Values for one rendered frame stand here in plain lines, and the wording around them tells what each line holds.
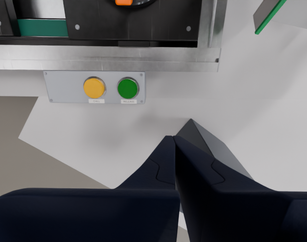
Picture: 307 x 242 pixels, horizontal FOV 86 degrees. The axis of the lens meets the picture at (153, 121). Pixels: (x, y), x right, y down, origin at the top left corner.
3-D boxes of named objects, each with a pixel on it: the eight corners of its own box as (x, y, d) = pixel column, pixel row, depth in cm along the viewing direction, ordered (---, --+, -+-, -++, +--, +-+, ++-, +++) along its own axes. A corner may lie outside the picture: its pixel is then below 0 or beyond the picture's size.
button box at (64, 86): (146, 98, 41) (145, 104, 36) (63, 96, 41) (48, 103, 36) (146, 68, 39) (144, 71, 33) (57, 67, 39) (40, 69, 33)
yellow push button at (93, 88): (106, 96, 36) (103, 98, 34) (88, 96, 36) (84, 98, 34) (104, 78, 34) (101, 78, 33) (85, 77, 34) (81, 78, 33)
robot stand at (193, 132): (194, 172, 55) (214, 232, 36) (161, 151, 52) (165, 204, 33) (224, 143, 51) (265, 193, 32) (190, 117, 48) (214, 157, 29)
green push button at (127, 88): (138, 96, 36) (137, 99, 34) (120, 96, 36) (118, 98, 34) (137, 78, 35) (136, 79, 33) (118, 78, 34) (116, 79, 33)
